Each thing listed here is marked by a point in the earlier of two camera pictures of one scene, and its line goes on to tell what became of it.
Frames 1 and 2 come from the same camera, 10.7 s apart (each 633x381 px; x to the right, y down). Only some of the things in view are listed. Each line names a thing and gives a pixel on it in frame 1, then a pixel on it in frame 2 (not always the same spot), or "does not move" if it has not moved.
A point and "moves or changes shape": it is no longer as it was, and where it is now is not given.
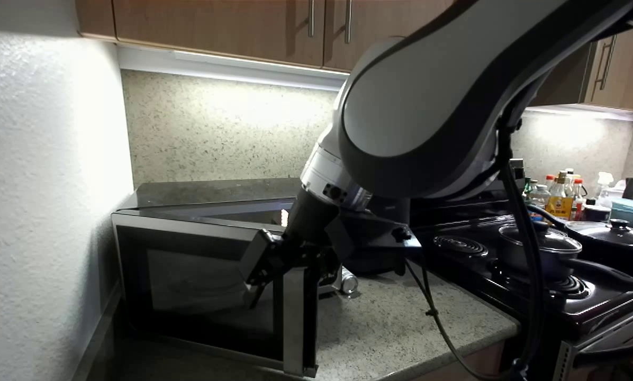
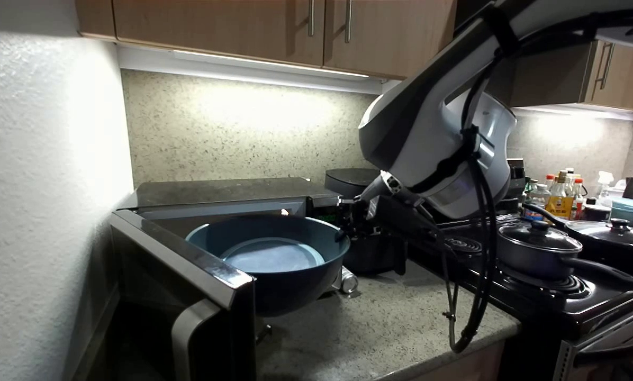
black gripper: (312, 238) -> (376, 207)
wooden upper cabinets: (615, 72) does not move
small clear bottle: (348, 283) does not move
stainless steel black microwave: (180, 261) moves or changes shape
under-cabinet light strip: (179, 62) does not move
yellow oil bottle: (560, 201) does not move
